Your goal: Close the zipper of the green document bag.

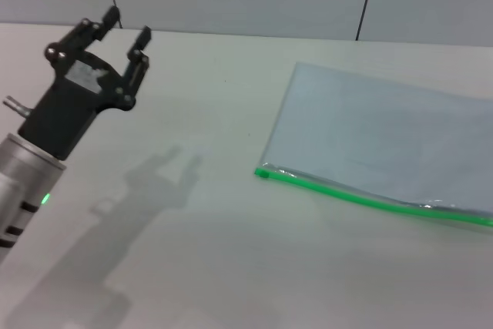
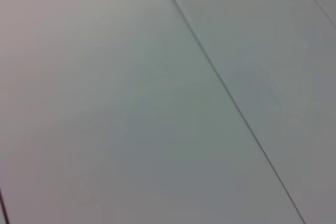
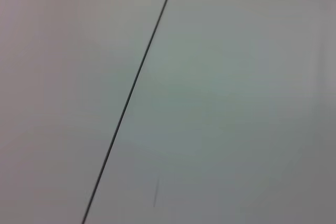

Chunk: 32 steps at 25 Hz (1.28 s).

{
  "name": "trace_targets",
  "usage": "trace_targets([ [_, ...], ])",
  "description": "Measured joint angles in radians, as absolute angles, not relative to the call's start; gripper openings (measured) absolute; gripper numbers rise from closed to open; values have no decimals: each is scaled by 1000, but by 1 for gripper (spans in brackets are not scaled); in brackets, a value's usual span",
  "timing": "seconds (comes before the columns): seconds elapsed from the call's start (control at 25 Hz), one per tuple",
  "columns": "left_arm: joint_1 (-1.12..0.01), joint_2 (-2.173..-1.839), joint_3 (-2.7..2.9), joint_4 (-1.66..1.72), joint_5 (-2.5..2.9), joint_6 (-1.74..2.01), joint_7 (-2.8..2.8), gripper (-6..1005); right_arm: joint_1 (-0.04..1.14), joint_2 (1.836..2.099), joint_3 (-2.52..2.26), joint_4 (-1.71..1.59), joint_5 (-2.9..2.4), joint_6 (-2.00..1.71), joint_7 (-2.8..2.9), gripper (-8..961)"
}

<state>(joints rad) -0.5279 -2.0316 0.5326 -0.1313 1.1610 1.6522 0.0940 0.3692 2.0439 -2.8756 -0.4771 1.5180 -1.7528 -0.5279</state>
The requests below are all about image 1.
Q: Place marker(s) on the green zipper slider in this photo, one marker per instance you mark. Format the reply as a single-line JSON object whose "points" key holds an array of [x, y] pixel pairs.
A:
{"points": [[263, 173]]}

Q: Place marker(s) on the clear document bag green zipper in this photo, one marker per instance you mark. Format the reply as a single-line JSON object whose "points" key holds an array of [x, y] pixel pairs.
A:
{"points": [[366, 132]]}

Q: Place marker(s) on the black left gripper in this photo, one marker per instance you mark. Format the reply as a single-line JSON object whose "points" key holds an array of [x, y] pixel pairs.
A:
{"points": [[73, 105]]}

